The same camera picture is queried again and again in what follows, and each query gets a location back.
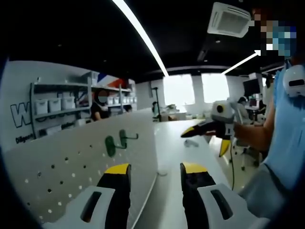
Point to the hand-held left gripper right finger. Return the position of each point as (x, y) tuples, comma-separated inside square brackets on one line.
[(195, 190)]

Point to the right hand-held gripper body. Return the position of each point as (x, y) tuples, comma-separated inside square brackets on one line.
[(226, 114)]

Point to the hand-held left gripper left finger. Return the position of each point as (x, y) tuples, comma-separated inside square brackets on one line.
[(119, 190)]

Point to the green hook assembly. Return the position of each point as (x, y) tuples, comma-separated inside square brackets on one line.
[(119, 146), (133, 138)]

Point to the person's right hand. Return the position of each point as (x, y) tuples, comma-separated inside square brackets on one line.
[(241, 132)]

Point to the white office chair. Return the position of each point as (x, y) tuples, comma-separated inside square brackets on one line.
[(247, 152)]

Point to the black computer monitor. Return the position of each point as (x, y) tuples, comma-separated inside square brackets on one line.
[(251, 87)]

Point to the teal office chair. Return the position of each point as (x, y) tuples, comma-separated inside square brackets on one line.
[(156, 111)]

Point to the short ceiling light strip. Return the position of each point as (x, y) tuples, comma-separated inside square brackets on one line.
[(240, 61)]

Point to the black light stand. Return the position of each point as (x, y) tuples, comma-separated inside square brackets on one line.
[(156, 95)]

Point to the grey mesh office chair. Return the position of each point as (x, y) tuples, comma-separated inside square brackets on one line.
[(262, 190)]

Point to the white perforated pegboard panel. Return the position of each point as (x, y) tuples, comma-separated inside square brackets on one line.
[(71, 152)]

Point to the person in blue shirt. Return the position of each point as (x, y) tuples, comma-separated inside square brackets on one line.
[(288, 131)]

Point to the white worn device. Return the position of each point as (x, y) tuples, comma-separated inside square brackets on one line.
[(295, 81)]

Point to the ceiling air conditioner unit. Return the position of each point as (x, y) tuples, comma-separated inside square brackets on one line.
[(230, 20)]

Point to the long ceiling light strip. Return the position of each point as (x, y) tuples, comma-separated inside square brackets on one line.
[(143, 40)]

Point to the row of white storage bins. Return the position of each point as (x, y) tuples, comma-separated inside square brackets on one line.
[(54, 105)]

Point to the grey metal shelving rack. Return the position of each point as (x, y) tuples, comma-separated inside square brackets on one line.
[(59, 84)]

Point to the red blue striped wall banner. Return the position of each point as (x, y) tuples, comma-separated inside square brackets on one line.
[(112, 80)]

